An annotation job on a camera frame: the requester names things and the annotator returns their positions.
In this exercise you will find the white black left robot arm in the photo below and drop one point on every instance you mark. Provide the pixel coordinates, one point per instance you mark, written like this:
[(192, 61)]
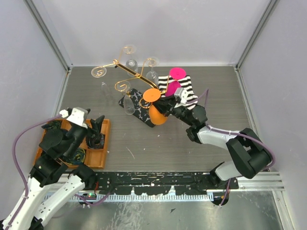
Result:
[(31, 212)]

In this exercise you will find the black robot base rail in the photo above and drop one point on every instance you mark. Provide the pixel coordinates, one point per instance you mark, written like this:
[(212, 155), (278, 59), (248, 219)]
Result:
[(152, 183)]

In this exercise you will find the pink plastic wine glass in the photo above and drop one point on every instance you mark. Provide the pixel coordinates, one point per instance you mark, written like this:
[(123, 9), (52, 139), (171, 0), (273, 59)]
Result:
[(175, 75)]

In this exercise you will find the gold wine glass rack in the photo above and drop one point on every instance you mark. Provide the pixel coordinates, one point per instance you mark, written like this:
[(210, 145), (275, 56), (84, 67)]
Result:
[(141, 106)]

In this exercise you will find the yellow blue rolled tie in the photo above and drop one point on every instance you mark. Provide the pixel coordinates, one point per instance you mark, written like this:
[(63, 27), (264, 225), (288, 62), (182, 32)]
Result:
[(78, 157)]

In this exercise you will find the tall clear champagne flute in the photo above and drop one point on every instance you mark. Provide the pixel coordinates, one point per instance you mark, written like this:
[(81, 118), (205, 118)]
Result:
[(124, 87)]

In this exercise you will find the green patterned rolled tie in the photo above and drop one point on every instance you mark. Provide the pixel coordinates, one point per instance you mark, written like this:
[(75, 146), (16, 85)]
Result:
[(51, 125)]

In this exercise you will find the white slotted cable duct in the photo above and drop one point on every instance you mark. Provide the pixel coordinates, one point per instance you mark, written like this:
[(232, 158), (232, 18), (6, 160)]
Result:
[(159, 198)]

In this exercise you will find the orange wooden compartment tray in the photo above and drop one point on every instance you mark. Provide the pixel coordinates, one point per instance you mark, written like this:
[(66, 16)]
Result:
[(96, 158)]

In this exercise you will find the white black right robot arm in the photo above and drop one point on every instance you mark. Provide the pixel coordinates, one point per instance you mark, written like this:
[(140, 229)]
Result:
[(249, 155)]

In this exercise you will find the black white striped cloth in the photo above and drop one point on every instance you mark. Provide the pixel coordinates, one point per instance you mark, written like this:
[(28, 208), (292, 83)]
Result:
[(185, 83)]

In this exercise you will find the orange plastic wine glass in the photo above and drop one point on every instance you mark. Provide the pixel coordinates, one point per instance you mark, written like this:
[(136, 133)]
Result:
[(150, 96)]

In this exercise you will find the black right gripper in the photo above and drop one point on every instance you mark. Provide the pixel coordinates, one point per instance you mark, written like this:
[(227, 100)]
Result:
[(167, 105)]

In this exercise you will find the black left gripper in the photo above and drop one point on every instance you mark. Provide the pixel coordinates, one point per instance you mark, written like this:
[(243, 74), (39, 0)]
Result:
[(99, 122)]

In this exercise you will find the clear stemmed wine glass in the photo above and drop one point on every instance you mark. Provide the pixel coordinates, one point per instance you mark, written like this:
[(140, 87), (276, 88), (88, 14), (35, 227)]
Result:
[(152, 75)]

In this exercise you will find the blue floral rolled tie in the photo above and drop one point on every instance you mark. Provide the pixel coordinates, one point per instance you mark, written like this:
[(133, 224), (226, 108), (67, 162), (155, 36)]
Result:
[(96, 142)]

